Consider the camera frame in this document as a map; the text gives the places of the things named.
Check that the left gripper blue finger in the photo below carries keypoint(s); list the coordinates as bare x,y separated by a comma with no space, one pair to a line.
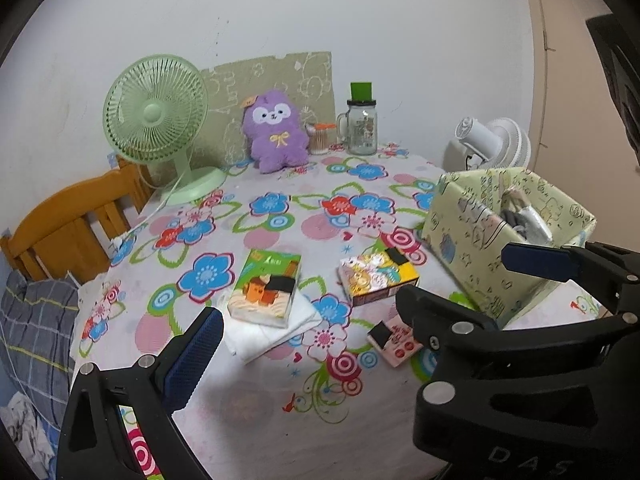
184,360

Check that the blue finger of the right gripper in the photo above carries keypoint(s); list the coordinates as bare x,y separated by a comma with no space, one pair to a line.
554,264

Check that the beige white cloth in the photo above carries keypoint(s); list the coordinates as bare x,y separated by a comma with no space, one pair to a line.
517,211

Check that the green tissue pack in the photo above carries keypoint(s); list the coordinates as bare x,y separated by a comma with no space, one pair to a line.
264,292

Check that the folded white cloth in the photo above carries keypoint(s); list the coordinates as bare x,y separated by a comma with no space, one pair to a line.
250,341

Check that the yellow cartoon storage box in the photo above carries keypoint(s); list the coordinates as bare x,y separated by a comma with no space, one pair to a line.
465,231

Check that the white standing fan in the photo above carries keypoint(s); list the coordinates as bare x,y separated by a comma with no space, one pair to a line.
501,143

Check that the grey plaid pillow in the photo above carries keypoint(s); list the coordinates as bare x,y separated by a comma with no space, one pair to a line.
37,325

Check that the wooden chair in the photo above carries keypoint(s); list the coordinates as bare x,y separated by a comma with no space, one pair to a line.
56,238

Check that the yellow cartoon tissue box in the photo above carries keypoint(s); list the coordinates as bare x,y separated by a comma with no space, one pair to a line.
376,276

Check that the glass mason jar mug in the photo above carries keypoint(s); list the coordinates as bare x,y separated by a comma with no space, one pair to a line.
357,128

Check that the purple plush toy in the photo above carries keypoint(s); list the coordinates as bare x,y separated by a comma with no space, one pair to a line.
271,124

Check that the green desk fan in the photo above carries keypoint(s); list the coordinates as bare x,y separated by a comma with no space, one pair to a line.
153,113

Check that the toothpick jar orange lid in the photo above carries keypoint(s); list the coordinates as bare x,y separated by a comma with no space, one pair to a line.
319,137

